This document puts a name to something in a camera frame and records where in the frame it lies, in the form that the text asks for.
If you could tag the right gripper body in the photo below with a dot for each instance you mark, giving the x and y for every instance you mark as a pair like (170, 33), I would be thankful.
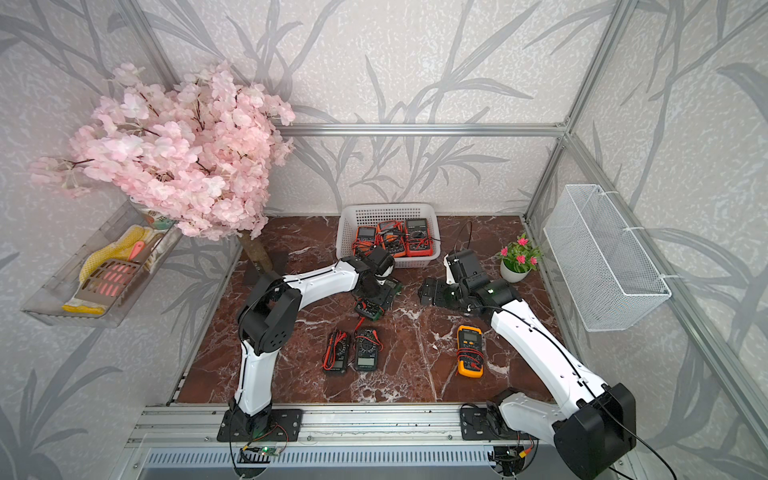
(465, 296)

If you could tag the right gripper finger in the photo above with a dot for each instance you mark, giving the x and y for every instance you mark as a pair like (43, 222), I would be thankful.
(427, 291)
(448, 296)

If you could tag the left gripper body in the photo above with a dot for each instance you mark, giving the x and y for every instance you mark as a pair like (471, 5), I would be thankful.
(372, 290)

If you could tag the orange multimeter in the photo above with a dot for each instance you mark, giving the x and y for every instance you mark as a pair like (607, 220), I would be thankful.
(392, 237)
(366, 240)

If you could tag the large red multimeter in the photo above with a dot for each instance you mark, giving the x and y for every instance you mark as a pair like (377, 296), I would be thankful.
(418, 240)

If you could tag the yellow multimeter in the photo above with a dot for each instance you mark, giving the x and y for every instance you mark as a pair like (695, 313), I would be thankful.
(470, 356)

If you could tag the dark grey green multimeter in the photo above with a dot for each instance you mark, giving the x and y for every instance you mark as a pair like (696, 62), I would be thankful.
(367, 349)

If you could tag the small black multimeter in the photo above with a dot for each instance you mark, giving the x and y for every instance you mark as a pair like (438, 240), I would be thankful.
(335, 360)

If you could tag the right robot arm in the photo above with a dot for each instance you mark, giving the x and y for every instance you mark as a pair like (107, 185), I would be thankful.
(591, 424)

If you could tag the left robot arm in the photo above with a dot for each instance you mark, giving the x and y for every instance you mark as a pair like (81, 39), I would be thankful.
(267, 322)

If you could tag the small potted pink flowers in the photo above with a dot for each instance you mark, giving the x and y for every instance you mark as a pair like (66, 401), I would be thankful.
(518, 259)

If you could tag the black metal tree base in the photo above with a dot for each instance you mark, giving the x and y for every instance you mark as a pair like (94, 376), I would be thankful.
(255, 269)

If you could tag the pink cherry blossom tree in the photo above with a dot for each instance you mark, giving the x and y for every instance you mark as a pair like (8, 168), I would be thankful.
(199, 154)

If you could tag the yellow mesh item on shelf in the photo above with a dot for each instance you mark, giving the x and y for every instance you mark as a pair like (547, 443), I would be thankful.
(119, 250)

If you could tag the brown pink slotted tool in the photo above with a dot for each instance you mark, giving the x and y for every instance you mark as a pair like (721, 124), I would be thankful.
(108, 282)

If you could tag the white wire wall basket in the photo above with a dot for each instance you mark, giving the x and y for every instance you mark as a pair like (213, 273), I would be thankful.
(608, 273)

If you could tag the clear acrylic wall shelf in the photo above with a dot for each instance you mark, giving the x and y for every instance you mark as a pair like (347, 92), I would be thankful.
(54, 303)

